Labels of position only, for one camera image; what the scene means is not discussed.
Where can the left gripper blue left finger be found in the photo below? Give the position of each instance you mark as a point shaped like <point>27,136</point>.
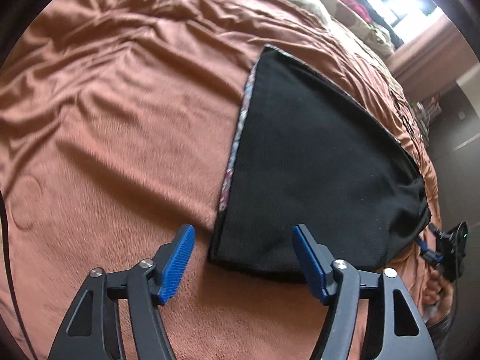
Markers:
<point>91,327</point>

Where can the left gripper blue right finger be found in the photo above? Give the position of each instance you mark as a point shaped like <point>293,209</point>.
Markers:
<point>394,328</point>

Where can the black pants with patterned lining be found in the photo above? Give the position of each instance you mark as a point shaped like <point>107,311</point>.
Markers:
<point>305,152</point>

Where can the person's right hand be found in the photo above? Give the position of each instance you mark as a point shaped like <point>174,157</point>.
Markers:
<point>438,298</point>

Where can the pink curtain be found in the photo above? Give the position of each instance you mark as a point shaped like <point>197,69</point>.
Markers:
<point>432,62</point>

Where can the salmon pink bed blanket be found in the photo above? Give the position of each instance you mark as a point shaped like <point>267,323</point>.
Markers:
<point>117,118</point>

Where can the pile of clothes by window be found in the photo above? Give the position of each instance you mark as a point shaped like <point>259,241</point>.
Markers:
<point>360,3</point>

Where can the wire rack with items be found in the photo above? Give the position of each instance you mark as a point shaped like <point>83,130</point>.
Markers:
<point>426,112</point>

